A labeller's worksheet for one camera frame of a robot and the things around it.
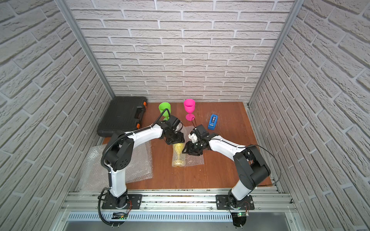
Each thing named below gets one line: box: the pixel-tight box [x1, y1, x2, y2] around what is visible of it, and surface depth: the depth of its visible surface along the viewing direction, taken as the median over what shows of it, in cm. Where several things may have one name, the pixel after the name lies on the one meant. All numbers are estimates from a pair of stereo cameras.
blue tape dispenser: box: [207, 114, 219, 130], surface depth 105 cm
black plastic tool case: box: [96, 96, 148, 138], surface depth 105 cm
